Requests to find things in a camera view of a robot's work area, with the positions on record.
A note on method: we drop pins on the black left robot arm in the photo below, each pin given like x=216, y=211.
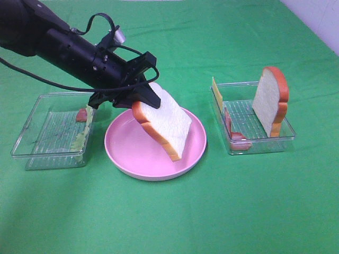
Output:
x=30, y=28

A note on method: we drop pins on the toy bread slice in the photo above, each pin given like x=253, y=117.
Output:
x=270, y=103
x=168, y=125

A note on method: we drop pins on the green tablecloth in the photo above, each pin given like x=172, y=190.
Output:
x=266, y=203

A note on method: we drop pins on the left clear plastic tray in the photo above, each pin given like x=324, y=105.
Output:
x=45, y=139

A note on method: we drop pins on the clear plastic tray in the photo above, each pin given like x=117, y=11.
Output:
x=45, y=139
x=238, y=98

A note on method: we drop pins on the green toy lettuce leaf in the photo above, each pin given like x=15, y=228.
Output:
x=80, y=141

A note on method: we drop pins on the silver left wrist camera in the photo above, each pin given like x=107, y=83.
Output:
x=113, y=39

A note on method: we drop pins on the pink round plate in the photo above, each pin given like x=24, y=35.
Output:
x=136, y=154

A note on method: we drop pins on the right clear plastic tray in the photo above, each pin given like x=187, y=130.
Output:
x=238, y=98

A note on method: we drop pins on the toy bacon strip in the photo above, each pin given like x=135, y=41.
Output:
x=236, y=135
x=81, y=115

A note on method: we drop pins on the yellow toy cheese slice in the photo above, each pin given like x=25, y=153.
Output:
x=217, y=94

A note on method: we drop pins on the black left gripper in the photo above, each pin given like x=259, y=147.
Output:
x=124, y=84

